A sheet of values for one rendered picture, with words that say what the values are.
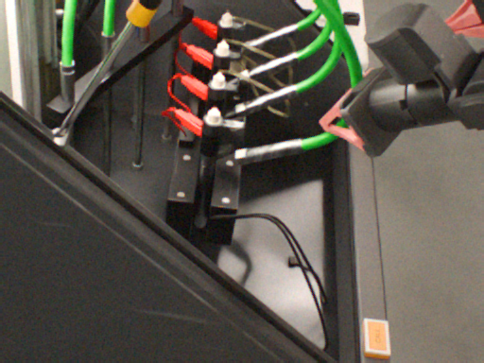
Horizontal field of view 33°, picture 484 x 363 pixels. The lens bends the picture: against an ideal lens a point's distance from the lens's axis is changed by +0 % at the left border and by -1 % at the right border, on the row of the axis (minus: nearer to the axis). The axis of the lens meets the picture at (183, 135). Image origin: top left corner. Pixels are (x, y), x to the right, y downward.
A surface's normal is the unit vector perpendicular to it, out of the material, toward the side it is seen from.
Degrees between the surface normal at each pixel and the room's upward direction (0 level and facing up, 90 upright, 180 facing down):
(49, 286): 90
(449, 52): 46
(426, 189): 0
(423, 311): 0
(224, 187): 0
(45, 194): 90
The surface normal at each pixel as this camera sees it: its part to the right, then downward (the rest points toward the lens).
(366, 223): 0.07, -0.75
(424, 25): 0.45, -0.18
